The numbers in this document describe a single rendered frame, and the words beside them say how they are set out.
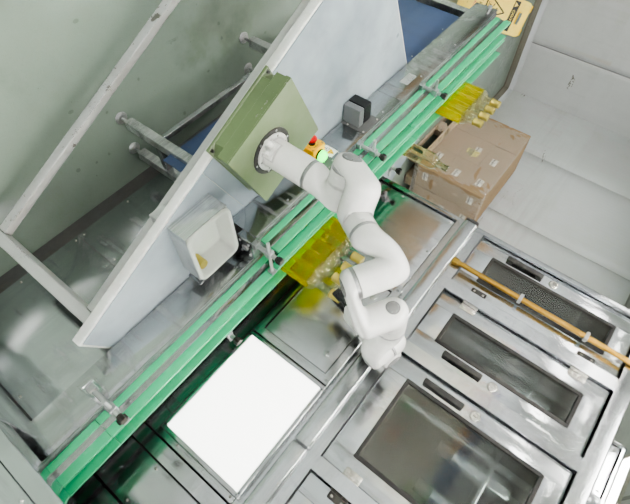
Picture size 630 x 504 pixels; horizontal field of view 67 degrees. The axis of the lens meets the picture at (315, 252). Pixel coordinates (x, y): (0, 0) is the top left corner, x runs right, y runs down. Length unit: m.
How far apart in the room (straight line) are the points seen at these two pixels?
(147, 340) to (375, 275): 0.78
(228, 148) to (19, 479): 0.97
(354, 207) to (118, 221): 1.24
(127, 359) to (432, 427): 0.99
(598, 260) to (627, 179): 1.47
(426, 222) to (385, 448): 0.94
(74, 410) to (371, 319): 0.90
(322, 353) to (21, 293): 1.19
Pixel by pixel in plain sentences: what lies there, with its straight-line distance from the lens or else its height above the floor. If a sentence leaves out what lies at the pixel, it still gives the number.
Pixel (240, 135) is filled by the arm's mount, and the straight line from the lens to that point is 1.39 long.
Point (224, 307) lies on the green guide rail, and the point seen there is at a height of 0.92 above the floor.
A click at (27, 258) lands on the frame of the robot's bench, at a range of 1.80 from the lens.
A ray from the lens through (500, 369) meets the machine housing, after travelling 1.83.
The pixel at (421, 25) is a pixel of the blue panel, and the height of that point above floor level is 0.63.
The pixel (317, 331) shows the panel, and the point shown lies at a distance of 1.73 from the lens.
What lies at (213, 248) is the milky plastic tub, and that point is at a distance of 1.63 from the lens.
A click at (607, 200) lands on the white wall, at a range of 6.97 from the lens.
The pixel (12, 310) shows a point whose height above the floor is 0.21.
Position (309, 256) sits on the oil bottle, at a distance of 1.70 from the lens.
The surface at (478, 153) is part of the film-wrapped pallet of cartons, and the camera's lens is 5.76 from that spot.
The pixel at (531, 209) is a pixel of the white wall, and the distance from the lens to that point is 6.44.
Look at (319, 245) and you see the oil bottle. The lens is 1.73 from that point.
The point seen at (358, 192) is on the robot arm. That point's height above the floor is 1.21.
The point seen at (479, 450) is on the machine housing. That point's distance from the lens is 1.72.
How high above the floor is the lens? 1.63
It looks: 21 degrees down
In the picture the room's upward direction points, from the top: 123 degrees clockwise
